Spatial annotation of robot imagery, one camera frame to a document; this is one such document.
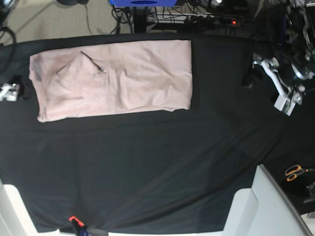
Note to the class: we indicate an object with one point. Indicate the pink T-shirt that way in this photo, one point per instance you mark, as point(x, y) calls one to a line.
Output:
point(112, 79)

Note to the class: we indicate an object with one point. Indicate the blue plastic box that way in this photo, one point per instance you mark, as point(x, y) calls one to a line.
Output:
point(143, 3)

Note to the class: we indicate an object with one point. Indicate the black device right edge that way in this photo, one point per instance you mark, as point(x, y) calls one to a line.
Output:
point(311, 190)

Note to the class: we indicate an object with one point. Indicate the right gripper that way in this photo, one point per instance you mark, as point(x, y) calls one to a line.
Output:
point(15, 89)

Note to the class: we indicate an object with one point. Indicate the white base block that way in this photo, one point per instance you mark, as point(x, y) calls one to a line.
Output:
point(14, 217)
point(263, 210)

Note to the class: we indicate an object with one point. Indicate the black table post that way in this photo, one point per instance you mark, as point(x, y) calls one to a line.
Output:
point(140, 15)

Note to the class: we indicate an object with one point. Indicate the orange handled scissors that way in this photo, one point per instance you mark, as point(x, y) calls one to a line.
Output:
point(295, 171)

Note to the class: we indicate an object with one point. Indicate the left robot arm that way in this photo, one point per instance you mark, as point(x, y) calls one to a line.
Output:
point(288, 56)

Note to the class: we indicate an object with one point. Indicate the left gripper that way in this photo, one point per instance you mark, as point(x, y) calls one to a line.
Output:
point(289, 79)

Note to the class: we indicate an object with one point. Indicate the white power strip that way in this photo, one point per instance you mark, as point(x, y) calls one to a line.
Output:
point(178, 18)

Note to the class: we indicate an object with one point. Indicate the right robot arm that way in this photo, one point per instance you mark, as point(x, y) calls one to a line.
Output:
point(6, 8)

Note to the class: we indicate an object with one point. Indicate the black table cloth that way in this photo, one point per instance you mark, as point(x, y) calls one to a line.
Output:
point(157, 172)

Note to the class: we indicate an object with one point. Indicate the red clip front edge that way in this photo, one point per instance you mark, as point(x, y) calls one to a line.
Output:
point(74, 219)

